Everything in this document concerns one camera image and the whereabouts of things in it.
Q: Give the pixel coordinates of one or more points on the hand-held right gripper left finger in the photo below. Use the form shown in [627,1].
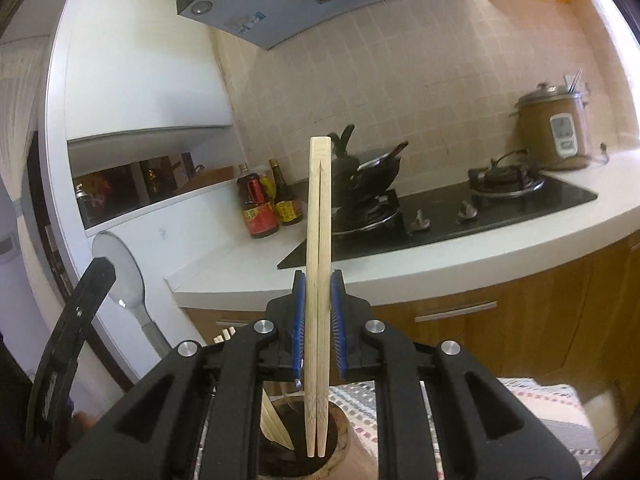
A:
[299,330]

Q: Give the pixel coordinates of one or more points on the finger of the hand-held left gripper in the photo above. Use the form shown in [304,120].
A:
[65,340]

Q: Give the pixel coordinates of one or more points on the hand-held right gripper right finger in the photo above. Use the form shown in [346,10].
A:
[337,330]

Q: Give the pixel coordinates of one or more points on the clear plastic spoon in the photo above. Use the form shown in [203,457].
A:
[120,270]

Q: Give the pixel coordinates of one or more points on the bamboo utensil holder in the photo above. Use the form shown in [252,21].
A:
[362,460]

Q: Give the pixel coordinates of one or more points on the white kitchen counter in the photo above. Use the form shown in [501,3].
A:
[225,280]

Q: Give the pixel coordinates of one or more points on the cooking oil bottle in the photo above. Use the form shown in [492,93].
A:
[260,215]

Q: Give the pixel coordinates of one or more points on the dark soy sauce bottle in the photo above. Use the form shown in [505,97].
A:
[287,207]

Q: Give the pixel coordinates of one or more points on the stove knob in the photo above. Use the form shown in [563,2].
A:
[420,221]
[468,211]

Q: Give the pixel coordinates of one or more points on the yellow bottle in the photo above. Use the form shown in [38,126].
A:
[267,185]

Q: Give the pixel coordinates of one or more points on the black wok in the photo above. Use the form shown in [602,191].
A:
[372,180]

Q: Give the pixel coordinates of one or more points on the black gas stove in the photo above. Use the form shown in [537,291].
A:
[500,215]

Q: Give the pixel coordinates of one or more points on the wooden base cabinet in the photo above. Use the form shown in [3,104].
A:
[550,320]

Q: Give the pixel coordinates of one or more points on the striped woven tablecloth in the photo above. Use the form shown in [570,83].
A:
[550,410]

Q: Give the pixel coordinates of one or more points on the brown rice cooker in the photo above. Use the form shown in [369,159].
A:
[540,130]

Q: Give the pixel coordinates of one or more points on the grey range hood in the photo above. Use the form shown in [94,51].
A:
[240,5]

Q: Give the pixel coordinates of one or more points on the metal utensil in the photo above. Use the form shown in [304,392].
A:
[575,80]

